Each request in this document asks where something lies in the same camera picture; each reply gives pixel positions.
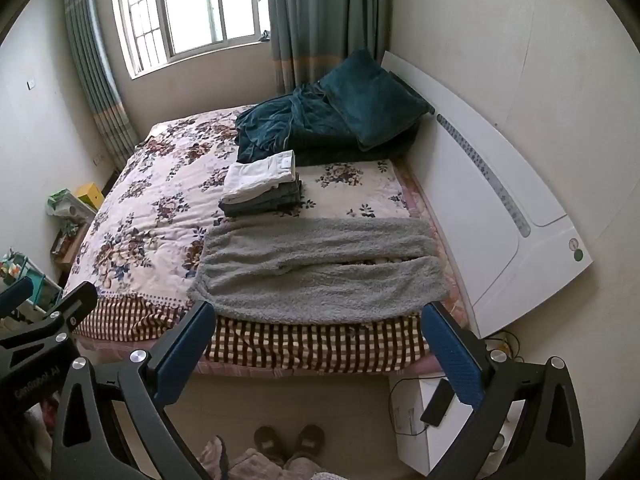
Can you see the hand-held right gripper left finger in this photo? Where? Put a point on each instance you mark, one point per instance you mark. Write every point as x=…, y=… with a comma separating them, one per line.
x=189, y=342

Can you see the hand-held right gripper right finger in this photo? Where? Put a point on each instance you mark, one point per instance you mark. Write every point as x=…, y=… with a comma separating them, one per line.
x=450, y=355

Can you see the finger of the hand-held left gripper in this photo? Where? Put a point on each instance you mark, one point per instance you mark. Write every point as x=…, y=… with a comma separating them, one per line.
x=70, y=310
x=17, y=292

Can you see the grey fluffy pants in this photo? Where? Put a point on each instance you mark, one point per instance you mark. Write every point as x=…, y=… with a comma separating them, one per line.
x=310, y=280

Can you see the dark grey folded pants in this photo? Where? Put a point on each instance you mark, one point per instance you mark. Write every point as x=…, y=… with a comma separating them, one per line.
x=272, y=201

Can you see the white folded pants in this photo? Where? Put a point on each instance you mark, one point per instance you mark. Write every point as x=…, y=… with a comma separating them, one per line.
x=255, y=175

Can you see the teal storage rack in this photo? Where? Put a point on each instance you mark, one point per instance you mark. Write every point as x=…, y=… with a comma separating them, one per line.
x=40, y=272

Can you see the black phone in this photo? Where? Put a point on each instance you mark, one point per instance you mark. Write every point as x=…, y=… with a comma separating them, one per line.
x=437, y=405

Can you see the wooden side table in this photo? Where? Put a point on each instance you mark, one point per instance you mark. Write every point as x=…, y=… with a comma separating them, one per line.
x=67, y=247

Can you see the pink patterned mattress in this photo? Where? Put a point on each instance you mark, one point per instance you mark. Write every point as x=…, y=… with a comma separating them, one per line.
x=450, y=270

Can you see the white nightstand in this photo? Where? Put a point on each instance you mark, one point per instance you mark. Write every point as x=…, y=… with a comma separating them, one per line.
x=410, y=435

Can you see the brown checked blanket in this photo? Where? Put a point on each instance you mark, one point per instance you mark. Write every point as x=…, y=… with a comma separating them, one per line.
x=300, y=345

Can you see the yellow box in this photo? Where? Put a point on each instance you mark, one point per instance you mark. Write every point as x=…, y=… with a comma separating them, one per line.
x=90, y=195

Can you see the brown slipper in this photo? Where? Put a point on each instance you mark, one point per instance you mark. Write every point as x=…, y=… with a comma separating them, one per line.
x=270, y=442
x=307, y=440

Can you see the floral bed blanket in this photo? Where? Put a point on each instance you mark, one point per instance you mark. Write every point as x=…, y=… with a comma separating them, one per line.
x=150, y=200

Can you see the person's pink fluffy trousers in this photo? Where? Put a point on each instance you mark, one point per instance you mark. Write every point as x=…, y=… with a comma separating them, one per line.
x=250, y=467

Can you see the white headboard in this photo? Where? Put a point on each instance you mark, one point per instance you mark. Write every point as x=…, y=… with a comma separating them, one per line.
x=475, y=185

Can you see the teal striped curtain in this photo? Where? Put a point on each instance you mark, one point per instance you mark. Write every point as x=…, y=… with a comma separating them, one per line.
x=320, y=20
x=97, y=85

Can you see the teal plush blanket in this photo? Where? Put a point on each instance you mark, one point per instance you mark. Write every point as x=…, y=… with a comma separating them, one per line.
x=285, y=125

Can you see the teal plush pillow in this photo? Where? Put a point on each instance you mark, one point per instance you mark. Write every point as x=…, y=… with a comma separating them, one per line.
x=375, y=100

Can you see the window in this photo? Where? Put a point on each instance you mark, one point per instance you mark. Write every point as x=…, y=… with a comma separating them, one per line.
x=190, y=5

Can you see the white wall switch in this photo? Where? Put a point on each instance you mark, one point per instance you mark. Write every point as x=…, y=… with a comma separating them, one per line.
x=31, y=83

